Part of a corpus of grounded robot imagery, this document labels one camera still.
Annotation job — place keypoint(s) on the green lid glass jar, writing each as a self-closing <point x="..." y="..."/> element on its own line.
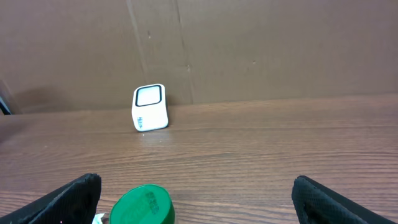
<point x="145" y="204"/>

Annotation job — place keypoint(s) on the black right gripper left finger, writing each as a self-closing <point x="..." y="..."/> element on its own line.
<point x="75" y="202"/>

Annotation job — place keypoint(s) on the white barcode scanner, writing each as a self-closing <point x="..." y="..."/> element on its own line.
<point x="149" y="108"/>

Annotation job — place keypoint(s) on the teal wet wipes pack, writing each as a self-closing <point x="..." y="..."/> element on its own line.
<point x="98" y="218"/>

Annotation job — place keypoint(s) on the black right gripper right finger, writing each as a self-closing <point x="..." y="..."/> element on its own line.
<point x="316" y="204"/>

